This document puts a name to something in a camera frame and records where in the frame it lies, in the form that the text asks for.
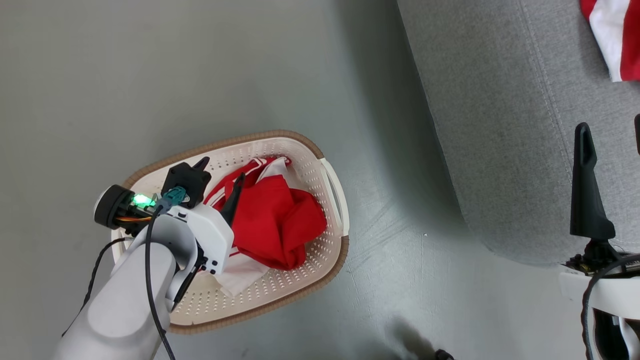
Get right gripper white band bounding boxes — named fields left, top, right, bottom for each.
left=558, top=122, right=640, bottom=319

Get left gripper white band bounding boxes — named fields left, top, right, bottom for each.
left=93, top=156, right=246, bottom=276

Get smooth red white-striped garment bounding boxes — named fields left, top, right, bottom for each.
left=204, top=156, right=329, bottom=297

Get red shorts with elastic waistband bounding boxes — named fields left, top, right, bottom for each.
left=580, top=0, right=640, bottom=83

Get grey fabric sofa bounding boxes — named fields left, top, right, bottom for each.
left=397, top=0, right=640, bottom=266

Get cream perforated laundry basket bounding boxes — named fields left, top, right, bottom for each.
left=111, top=130, right=350, bottom=335

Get teal left camera connector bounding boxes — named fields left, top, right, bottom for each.
left=158, top=185, right=188, bottom=211

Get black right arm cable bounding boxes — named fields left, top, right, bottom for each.
left=580, top=253, right=640, bottom=360

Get black left camera cable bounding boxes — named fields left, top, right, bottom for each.
left=144, top=204, right=177, bottom=360

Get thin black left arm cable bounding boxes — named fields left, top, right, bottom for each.
left=61, top=237, right=132, bottom=337

